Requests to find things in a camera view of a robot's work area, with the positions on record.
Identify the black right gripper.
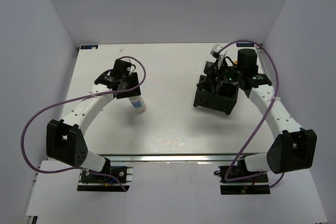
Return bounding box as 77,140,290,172
196,58,243,93

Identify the blue-labelled white granule jar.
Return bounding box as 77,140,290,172
128,95,146,113

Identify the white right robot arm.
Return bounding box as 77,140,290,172
205,45,317,182

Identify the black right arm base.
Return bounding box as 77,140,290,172
213,166,270,195

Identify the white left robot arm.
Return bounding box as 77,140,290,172
46,57,145,182

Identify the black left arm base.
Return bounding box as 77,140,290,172
77,153,133,192

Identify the black condiment organizer rack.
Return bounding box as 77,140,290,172
193,61,239,115

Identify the blue label sticker right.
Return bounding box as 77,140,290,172
236,42,255,48

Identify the blue label sticker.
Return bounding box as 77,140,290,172
80,45,98,50
236,42,255,48

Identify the blue label sticker left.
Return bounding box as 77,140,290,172
80,45,98,50

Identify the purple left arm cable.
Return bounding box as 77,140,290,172
20,56,146,192

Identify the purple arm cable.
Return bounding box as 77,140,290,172
216,40,287,188
20,56,146,192

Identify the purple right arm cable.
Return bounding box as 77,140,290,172
216,40,287,188

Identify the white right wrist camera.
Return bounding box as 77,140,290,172
210,44,227,66

